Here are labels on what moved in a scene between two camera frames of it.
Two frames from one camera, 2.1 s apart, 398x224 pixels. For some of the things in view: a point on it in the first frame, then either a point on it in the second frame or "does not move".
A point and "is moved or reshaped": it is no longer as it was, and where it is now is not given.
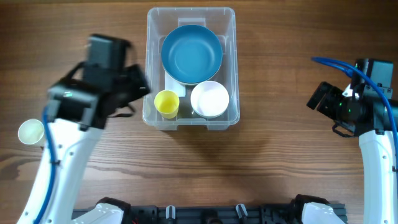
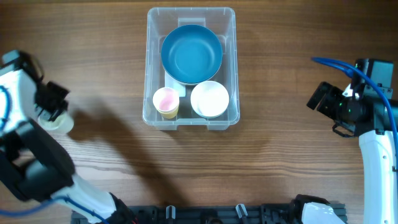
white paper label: [171, 84] does not move
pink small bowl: [209, 99] does not move
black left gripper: [137, 83] → [53, 98]
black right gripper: [319, 97] does not move
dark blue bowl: [191, 53] does not move
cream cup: [31, 131] is moved or reshaped
